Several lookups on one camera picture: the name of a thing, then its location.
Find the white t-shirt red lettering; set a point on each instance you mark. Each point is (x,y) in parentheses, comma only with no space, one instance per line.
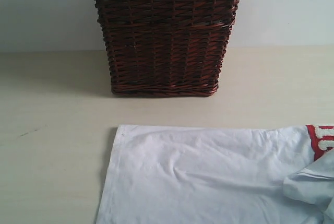
(160,174)

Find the dark red wicker basket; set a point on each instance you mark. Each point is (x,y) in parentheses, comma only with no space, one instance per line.
(165,48)

